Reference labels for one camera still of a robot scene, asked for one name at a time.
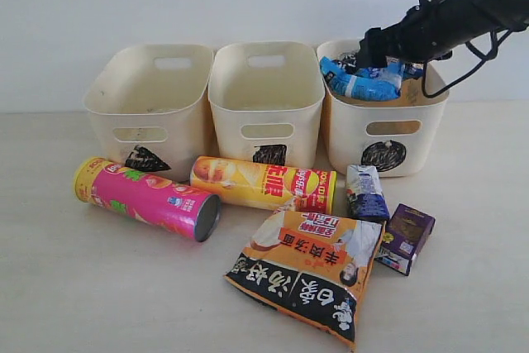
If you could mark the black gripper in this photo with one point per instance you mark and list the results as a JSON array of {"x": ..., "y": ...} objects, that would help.
[{"x": 406, "y": 40}]

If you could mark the blue noodle packet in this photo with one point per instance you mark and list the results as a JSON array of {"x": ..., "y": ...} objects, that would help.
[{"x": 344, "y": 77}]

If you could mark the blue white milk carton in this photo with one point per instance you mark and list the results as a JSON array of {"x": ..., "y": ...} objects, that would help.
[{"x": 364, "y": 195}]

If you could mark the purple drink carton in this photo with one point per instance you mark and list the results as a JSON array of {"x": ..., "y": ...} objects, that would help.
[{"x": 405, "y": 234}]

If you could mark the orange noodle packet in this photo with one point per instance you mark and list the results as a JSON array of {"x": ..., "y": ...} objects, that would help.
[{"x": 311, "y": 266}]

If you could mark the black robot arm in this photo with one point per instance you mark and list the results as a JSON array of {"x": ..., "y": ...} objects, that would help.
[{"x": 433, "y": 28}]

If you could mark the right cream plastic bin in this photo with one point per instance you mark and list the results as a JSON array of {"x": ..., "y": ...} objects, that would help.
[{"x": 394, "y": 136}]

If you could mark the cream plastic bin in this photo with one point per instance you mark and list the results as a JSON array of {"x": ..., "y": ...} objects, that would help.
[
  {"x": 149, "y": 108},
  {"x": 266, "y": 99},
  {"x": 394, "y": 136}
]

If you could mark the middle cream plastic bin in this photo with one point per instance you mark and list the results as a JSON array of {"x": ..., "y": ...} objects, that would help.
[{"x": 266, "y": 99}]

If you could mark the yellow chips can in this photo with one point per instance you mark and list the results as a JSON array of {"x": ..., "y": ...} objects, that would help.
[{"x": 264, "y": 186}]

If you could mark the left cream plastic bin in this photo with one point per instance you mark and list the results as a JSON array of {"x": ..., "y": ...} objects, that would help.
[{"x": 149, "y": 108}]

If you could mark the pink chips can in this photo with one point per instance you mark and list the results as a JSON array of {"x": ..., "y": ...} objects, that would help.
[{"x": 154, "y": 200}]

